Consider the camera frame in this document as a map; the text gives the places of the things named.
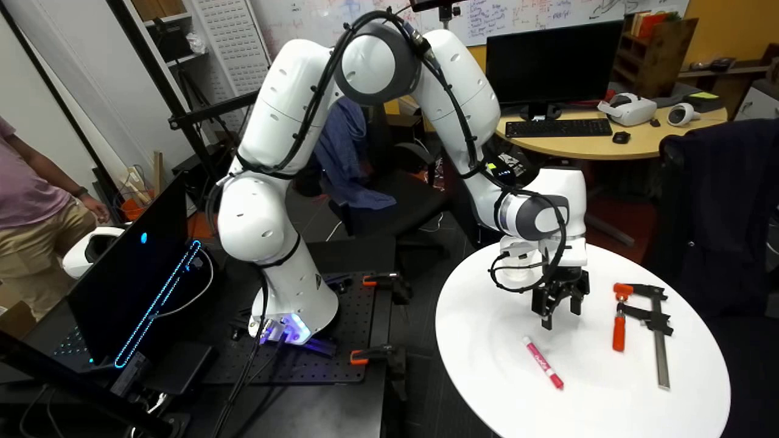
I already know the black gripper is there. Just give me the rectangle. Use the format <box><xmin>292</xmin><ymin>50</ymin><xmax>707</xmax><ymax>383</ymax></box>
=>
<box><xmin>531</xmin><ymin>267</ymin><xmax>590</xmax><ymax>330</ymax></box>

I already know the pink marker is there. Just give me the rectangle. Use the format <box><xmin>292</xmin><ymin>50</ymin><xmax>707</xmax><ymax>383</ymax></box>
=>
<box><xmin>523</xmin><ymin>337</ymin><xmax>565</xmax><ymax>391</ymax></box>

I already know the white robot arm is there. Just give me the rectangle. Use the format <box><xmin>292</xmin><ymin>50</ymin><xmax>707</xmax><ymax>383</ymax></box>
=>
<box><xmin>217</xmin><ymin>9</ymin><xmax>587</xmax><ymax>345</ymax></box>

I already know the orange black bar clamp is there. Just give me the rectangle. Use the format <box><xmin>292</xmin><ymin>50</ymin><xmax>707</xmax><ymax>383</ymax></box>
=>
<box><xmin>612</xmin><ymin>283</ymin><xmax>675</xmax><ymax>390</ymax></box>

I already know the round white table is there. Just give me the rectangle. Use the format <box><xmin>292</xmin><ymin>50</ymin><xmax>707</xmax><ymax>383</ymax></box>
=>
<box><xmin>436</xmin><ymin>245</ymin><xmax>730</xmax><ymax>438</ymax></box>

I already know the round wooden desk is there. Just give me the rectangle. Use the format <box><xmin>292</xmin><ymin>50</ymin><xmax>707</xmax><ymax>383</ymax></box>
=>
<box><xmin>495</xmin><ymin>108</ymin><xmax>730</xmax><ymax>160</ymax></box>

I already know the black keyboard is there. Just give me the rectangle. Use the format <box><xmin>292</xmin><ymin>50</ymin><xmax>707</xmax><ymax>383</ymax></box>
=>
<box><xmin>507</xmin><ymin>118</ymin><xmax>612</xmax><ymax>137</ymax></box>

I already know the orange clamp far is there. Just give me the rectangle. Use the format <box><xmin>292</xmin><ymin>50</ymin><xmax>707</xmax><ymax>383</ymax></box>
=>
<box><xmin>360</xmin><ymin>271</ymin><xmax>408</xmax><ymax>305</ymax></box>

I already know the white VR headset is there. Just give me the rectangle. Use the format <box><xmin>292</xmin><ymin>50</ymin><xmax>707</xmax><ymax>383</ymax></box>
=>
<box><xmin>597</xmin><ymin>93</ymin><xmax>657</xmax><ymax>126</ymax></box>

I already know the orange clamp near table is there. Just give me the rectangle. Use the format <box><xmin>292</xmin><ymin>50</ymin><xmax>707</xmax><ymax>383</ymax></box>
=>
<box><xmin>349</xmin><ymin>345</ymin><xmax>406</xmax><ymax>367</ymax></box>

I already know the black perforated mounting board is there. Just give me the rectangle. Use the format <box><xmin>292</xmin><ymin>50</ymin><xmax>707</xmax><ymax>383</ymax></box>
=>
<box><xmin>29</xmin><ymin>273</ymin><xmax>377</xmax><ymax>393</ymax></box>

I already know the black computer monitor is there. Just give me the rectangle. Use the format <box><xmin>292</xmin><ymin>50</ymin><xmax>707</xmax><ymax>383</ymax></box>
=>
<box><xmin>486</xmin><ymin>22</ymin><xmax>624</xmax><ymax>109</ymax></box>

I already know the blue jacket on chair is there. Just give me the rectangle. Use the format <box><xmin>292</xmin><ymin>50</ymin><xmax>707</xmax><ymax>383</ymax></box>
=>
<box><xmin>313</xmin><ymin>97</ymin><xmax>397</xmax><ymax>212</ymax></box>

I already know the black laptop screen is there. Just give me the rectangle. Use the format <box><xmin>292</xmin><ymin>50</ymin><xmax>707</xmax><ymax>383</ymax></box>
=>
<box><xmin>53</xmin><ymin>177</ymin><xmax>215</xmax><ymax>372</ymax></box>

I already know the person in pink shirt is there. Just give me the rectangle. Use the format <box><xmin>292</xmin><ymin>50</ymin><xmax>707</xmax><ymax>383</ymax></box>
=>
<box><xmin>0</xmin><ymin>118</ymin><xmax>110</xmax><ymax>319</ymax></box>

